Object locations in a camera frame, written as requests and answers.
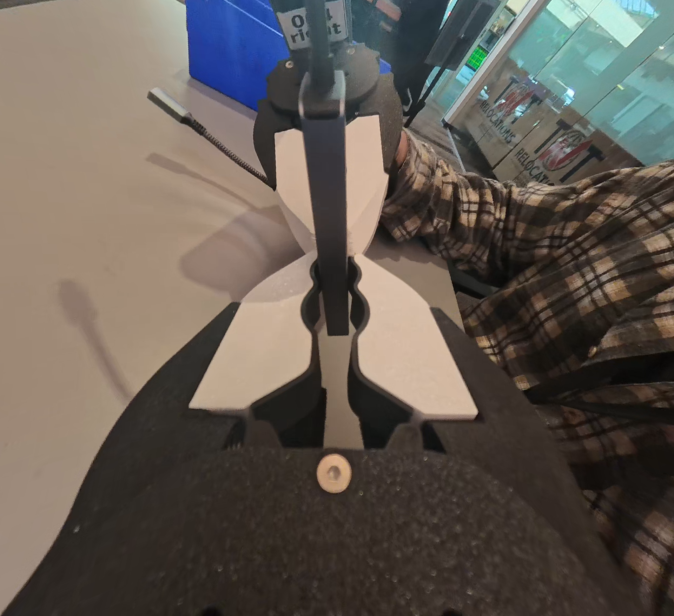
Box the dark grey USB hub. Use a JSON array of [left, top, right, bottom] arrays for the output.
[[299, 0, 349, 336]]

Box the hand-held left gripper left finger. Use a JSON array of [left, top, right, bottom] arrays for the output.
[[187, 255, 324, 449]]

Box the braided USB cable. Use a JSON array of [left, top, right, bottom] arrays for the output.
[[147, 88, 277, 189]]

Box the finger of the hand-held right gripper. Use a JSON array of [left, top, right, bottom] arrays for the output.
[[274, 123, 318, 260], [344, 112, 391, 255]]

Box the blue plastic bin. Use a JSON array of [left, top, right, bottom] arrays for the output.
[[181, 0, 296, 102]]

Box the white box with red logo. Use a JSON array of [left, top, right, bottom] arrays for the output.
[[495, 116, 607, 186], [452, 71, 546, 154]]

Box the black monitor on tripod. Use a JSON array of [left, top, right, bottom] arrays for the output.
[[403, 0, 501, 128]]

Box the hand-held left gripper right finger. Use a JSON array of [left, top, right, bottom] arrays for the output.
[[348, 254, 480, 450]]

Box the person's plaid shirt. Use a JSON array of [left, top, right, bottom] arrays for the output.
[[462, 258, 674, 616]]

